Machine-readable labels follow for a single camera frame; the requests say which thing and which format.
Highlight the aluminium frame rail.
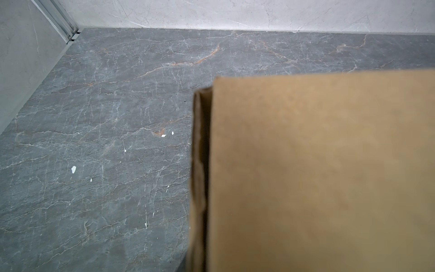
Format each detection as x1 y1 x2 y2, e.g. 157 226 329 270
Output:
31 0 80 44

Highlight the brown cardboard box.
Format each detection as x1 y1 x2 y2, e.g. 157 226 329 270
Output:
186 69 435 272

